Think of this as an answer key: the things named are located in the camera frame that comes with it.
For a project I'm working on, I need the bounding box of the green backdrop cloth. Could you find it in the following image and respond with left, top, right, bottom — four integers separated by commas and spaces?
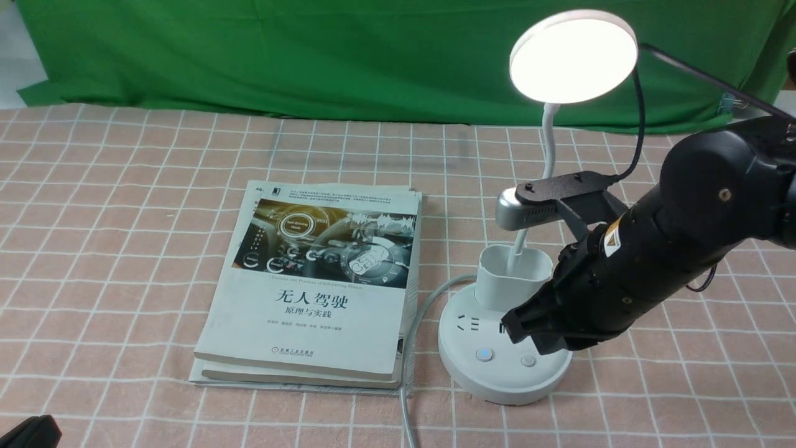
16, 1, 794, 126

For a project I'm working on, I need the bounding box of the white desk lamp with socket base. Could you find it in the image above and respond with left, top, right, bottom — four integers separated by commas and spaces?
438, 9, 639, 406

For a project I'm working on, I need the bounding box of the self-driving textbook top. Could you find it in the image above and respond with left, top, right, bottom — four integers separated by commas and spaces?
194, 180, 419, 381

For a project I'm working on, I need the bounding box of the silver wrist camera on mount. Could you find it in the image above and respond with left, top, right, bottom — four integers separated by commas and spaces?
495, 171, 629, 241

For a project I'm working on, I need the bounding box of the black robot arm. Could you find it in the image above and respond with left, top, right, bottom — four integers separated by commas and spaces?
498, 116, 794, 355

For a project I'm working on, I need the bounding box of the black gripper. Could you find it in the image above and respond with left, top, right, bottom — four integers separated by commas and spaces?
501, 219, 669, 355

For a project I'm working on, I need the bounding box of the black object bottom left corner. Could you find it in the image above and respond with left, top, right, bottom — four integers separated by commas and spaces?
1, 414, 63, 448

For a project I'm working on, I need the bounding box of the pink checkered tablecloth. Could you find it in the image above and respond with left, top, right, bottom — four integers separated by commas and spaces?
1, 105, 795, 447

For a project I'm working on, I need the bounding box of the metal binder clip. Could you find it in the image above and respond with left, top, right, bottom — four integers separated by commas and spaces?
717, 93, 748, 114

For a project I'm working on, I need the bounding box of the black camera cable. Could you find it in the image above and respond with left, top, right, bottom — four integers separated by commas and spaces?
609, 42, 796, 184

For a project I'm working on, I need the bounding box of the white lamp power cable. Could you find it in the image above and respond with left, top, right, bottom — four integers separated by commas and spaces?
400, 274, 478, 448

